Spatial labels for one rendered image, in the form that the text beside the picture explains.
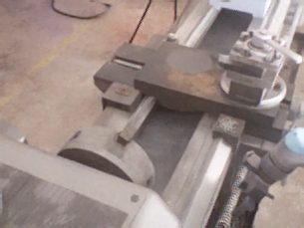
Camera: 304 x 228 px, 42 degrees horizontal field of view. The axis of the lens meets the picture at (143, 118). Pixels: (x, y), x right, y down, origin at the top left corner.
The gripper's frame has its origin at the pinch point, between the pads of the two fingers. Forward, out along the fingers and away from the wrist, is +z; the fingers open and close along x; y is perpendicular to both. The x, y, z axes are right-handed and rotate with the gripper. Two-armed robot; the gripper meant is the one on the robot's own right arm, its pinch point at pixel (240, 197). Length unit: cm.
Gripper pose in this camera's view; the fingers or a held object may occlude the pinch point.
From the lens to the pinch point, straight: 143.1
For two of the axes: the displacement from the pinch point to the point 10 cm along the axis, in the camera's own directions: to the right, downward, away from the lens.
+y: 8.4, 5.4, 0.0
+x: 3.5, -5.4, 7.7
